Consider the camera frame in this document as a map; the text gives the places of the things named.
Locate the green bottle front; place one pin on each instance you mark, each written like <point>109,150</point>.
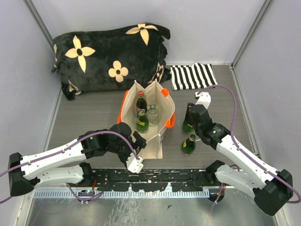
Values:
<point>188,146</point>

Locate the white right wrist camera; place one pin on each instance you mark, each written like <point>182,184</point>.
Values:
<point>203,98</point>

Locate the clear glass bottle green cap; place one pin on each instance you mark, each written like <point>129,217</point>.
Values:
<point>153,115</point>

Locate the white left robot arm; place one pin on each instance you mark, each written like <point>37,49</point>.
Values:
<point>66,164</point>

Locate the black white striped cloth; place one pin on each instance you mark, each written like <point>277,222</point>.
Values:
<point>195,76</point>

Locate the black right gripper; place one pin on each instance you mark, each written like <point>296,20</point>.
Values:
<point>188,118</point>

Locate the cola bottle red cap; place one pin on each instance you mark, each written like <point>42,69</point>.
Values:
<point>141,103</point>

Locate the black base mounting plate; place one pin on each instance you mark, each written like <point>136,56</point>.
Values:
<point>151,180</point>

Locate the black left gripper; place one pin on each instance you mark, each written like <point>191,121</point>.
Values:
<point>140,142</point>

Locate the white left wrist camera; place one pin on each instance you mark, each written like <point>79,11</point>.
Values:
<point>134,165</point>

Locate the white slotted cable duct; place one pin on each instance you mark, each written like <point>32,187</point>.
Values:
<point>66,193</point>

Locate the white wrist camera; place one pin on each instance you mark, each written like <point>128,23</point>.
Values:
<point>203,98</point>
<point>134,165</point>

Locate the black blanket beige flowers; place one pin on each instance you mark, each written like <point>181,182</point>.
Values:
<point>111,60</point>

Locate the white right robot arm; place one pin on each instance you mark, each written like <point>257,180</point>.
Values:
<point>270,188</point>

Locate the aluminium frame rail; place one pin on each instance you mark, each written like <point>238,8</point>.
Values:
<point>47,188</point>

